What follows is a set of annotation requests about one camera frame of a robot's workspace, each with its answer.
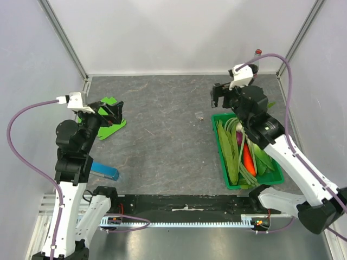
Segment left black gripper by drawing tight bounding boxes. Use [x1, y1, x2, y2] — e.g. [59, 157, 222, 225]
[77, 100, 123, 152]

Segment green paper box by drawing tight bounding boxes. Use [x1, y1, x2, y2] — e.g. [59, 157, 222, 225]
[74, 97, 125, 140]

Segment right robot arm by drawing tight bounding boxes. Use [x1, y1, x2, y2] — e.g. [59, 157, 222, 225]
[210, 83, 346, 234]

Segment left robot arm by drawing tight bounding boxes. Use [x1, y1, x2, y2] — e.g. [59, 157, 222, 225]
[32, 101, 124, 259]

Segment blue small box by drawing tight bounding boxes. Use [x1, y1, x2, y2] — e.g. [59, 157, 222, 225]
[91, 161, 119, 181]

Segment small clear plastic scrap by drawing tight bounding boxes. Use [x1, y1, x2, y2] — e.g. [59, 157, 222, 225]
[195, 111, 204, 121]

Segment cola glass bottle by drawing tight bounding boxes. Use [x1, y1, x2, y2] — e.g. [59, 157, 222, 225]
[249, 49, 262, 78]

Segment purple onion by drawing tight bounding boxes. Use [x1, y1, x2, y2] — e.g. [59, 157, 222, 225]
[236, 131, 243, 146]

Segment green long beans bundle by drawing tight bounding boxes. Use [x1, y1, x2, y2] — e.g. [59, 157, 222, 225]
[223, 118, 260, 189]

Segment orange carrot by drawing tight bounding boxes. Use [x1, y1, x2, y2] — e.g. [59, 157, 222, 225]
[243, 144, 256, 177]

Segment green plastic tray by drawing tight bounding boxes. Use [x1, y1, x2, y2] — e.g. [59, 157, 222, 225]
[211, 113, 284, 190]

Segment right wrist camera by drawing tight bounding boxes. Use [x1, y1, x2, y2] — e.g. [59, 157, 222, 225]
[228, 63, 259, 90]

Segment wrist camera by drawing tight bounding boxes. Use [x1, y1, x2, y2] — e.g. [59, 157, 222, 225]
[228, 63, 259, 90]
[56, 92, 95, 114]

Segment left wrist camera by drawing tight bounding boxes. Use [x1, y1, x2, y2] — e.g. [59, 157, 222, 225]
[56, 92, 95, 114]

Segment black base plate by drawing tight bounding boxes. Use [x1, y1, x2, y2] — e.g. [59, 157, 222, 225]
[109, 194, 268, 223]

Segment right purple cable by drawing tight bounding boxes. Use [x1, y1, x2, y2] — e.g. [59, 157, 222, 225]
[240, 53, 347, 242]

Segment grey cable duct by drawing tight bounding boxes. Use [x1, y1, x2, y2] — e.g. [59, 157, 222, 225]
[100, 215, 254, 229]

